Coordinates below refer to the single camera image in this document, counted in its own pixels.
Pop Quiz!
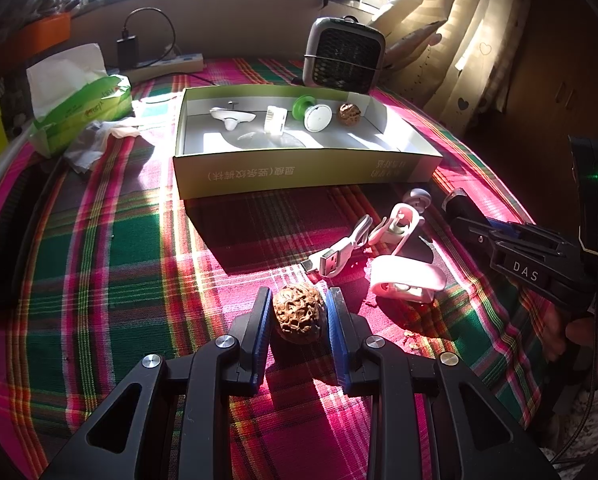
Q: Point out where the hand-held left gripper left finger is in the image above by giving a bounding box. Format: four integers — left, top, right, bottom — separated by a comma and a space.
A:
39, 287, 273, 480

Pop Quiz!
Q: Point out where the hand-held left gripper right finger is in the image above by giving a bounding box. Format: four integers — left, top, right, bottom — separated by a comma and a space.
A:
327, 287, 560, 480

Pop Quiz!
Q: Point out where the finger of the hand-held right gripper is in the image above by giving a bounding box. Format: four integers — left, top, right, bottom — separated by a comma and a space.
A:
486, 217, 577, 248
456, 212, 510, 261

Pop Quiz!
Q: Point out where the brown walnut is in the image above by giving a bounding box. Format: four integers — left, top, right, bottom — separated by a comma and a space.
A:
271, 284, 326, 346
338, 102, 364, 126

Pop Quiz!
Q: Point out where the grey mushroom shaped gadget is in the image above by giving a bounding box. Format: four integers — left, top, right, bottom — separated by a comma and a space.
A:
403, 189, 432, 213

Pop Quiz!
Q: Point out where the pink clip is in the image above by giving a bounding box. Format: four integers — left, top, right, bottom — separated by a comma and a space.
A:
369, 202, 427, 256

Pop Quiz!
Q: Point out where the white usb cable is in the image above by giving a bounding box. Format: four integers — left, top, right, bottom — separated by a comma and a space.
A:
304, 215, 375, 278

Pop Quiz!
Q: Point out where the green white cardboard box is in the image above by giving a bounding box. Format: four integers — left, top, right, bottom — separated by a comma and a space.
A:
171, 85, 444, 201

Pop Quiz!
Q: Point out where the green white suction holder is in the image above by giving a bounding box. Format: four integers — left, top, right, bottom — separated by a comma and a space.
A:
291, 95, 336, 133

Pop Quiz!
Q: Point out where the small white pink case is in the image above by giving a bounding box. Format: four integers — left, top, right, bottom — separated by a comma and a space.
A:
264, 105, 287, 135

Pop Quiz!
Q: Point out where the black white round gadget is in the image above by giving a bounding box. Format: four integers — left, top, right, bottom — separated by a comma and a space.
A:
209, 101, 257, 132

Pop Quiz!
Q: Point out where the person's right hand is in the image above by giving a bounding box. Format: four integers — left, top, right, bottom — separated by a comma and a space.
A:
546, 305, 598, 366

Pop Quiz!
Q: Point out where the plaid cloth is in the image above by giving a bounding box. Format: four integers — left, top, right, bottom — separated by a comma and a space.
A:
0, 55, 580, 480

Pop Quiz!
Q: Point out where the brown wooden cabinet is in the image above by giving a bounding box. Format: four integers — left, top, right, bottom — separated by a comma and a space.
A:
504, 0, 598, 161

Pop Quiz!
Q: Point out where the cream heart print curtain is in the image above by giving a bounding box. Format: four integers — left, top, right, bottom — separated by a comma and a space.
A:
369, 0, 544, 136

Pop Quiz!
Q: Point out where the grey desktop heater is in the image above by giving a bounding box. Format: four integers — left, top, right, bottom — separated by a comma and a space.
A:
301, 15, 387, 95

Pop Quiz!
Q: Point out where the crumpled white tissue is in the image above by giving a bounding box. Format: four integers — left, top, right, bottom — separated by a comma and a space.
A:
62, 117, 152, 176

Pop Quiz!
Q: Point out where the white power strip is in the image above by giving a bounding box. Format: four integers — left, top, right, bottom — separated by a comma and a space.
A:
129, 52, 205, 81

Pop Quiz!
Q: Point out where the green tissue pack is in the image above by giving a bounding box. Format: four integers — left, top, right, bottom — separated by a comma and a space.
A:
26, 42, 134, 158

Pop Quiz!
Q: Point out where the black charger adapter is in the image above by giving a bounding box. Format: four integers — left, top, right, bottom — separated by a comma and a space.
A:
116, 35, 140, 68

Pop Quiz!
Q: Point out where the orange container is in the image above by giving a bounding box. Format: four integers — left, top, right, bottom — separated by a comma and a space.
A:
9, 12, 72, 56

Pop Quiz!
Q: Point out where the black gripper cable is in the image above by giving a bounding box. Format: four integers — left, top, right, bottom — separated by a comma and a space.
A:
544, 232, 598, 466

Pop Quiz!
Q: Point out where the black charger cable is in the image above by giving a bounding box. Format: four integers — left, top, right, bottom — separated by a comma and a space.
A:
124, 7, 220, 86

